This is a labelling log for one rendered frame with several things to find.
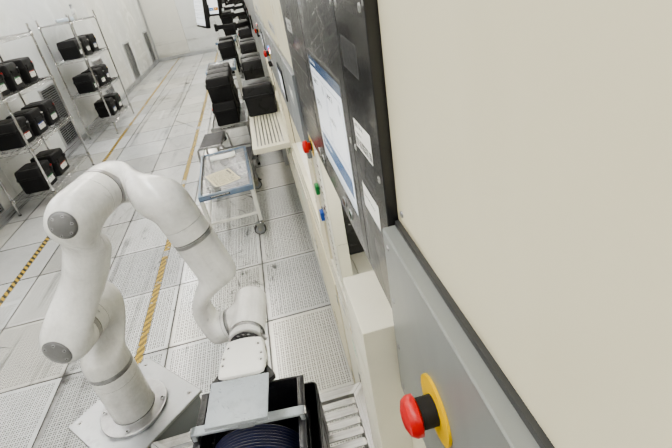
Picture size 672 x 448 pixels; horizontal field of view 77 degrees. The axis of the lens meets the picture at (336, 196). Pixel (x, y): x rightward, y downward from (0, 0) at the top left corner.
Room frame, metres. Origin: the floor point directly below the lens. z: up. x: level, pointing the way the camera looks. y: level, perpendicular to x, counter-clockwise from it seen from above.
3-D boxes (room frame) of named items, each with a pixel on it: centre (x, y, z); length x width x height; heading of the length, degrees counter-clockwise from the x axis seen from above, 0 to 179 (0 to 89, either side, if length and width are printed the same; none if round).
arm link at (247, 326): (0.73, 0.26, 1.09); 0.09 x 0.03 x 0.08; 92
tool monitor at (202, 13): (4.13, 0.73, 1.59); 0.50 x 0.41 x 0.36; 97
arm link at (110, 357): (0.89, 0.70, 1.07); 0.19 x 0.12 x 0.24; 173
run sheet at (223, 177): (3.14, 0.88, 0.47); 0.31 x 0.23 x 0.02; 29
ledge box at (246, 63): (4.83, 0.66, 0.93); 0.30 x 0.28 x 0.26; 10
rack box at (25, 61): (5.10, 3.27, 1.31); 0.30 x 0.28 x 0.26; 11
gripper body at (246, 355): (0.66, 0.26, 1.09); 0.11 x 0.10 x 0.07; 2
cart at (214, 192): (3.32, 0.88, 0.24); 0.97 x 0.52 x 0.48; 10
